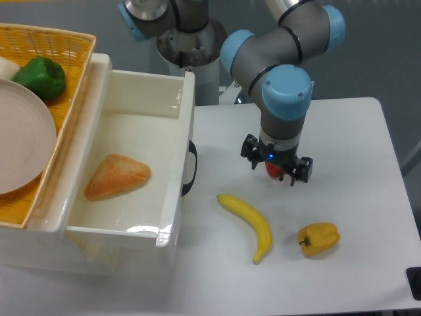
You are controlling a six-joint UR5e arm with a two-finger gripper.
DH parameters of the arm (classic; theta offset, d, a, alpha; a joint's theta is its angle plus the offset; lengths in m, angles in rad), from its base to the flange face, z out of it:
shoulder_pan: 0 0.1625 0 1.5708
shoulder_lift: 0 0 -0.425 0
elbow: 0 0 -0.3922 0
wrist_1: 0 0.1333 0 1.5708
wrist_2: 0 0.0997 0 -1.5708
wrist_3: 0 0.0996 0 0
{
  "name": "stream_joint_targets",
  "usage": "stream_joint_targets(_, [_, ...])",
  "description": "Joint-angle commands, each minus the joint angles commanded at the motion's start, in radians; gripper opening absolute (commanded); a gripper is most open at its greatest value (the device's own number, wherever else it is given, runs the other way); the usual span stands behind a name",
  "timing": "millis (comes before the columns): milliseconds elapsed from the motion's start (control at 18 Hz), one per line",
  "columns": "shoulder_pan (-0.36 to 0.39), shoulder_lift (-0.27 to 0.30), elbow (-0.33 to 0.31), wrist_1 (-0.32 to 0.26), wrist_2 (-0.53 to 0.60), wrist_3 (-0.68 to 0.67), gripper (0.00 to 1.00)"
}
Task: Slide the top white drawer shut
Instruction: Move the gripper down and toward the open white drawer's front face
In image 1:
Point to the pink plate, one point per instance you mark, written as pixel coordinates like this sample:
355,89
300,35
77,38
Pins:
28,136

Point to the orange bread piece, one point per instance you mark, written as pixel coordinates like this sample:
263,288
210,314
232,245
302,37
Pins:
116,174

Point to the white drawer cabinet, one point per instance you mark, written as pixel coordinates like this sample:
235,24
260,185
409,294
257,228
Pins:
45,243

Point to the yellow banana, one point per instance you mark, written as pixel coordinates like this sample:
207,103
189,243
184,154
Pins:
254,218

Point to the white round vegetable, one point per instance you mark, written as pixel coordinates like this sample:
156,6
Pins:
8,69

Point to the black object at table edge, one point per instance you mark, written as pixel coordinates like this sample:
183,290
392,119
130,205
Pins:
414,279

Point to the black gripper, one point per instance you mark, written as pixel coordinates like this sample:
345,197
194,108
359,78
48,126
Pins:
299,169

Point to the red bell pepper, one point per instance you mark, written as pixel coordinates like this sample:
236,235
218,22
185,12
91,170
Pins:
273,170

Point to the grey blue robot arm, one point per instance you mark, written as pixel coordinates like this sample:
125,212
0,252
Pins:
266,67

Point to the yellow bell pepper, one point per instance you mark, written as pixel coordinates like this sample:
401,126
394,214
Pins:
317,238

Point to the yellow woven basket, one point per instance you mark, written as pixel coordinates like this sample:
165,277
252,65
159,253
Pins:
72,50

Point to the black top drawer handle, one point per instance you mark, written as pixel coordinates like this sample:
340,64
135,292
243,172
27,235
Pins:
191,169

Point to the green bell pepper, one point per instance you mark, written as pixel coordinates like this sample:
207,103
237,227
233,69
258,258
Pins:
42,76

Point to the white top drawer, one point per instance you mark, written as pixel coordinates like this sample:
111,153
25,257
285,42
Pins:
148,118

